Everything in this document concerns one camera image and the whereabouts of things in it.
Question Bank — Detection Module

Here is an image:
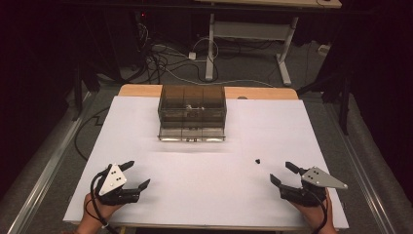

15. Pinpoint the person's right hand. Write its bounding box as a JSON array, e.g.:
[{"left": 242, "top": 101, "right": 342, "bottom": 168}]
[{"left": 289, "top": 188, "right": 333, "bottom": 229}]

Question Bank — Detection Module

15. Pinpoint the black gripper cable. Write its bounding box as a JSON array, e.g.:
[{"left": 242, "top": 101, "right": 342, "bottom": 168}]
[
  {"left": 307, "top": 189, "right": 329, "bottom": 234},
  {"left": 90, "top": 164, "right": 121, "bottom": 234}
]

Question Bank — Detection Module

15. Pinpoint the aluminium floor rail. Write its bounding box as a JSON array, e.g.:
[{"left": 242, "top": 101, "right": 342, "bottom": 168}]
[
  {"left": 6, "top": 92, "right": 94, "bottom": 234},
  {"left": 325, "top": 102, "right": 398, "bottom": 234}
]

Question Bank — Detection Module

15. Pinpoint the black metal stand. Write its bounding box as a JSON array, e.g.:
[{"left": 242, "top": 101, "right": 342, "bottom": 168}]
[{"left": 71, "top": 48, "right": 101, "bottom": 122}]

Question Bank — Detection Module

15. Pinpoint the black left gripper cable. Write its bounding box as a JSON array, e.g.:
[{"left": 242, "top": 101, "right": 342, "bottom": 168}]
[{"left": 90, "top": 164, "right": 121, "bottom": 234}]

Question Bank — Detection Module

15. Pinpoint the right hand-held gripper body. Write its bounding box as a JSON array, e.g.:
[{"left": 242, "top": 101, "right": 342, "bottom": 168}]
[{"left": 278, "top": 166, "right": 349, "bottom": 208}]

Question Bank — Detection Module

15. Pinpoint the white table cover sheet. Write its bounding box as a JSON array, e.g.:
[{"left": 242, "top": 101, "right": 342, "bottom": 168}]
[{"left": 62, "top": 95, "right": 350, "bottom": 230}]

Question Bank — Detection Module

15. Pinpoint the white metal desk frame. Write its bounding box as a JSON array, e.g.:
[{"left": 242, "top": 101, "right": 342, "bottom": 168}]
[{"left": 205, "top": 13, "right": 300, "bottom": 88}]

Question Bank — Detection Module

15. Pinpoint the person's left hand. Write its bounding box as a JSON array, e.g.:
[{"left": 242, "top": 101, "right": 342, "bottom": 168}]
[{"left": 83, "top": 192, "right": 122, "bottom": 226}]

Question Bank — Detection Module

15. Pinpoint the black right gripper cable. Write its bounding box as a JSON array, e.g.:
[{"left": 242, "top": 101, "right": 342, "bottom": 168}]
[{"left": 307, "top": 189, "right": 329, "bottom": 234}]

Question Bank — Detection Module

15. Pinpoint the brown transparent drawer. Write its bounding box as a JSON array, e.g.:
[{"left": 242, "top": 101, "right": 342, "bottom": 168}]
[{"left": 158, "top": 126, "right": 226, "bottom": 142}]

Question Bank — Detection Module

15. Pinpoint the black floor cable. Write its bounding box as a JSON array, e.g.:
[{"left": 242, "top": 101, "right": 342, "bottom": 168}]
[{"left": 73, "top": 106, "right": 111, "bottom": 162}]

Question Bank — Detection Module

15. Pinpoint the bundle of floor cables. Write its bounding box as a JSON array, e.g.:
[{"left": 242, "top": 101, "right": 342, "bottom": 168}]
[{"left": 131, "top": 22, "right": 277, "bottom": 89}]

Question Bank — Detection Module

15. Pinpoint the brown transparent drawer cabinet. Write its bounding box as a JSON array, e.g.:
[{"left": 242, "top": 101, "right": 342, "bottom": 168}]
[{"left": 157, "top": 84, "right": 228, "bottom": 131}]

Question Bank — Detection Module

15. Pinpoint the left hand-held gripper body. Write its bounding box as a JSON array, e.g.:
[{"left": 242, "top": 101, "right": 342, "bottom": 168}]
[{"left": 96, "top": 163, "right": 142, "bottom": 207}]

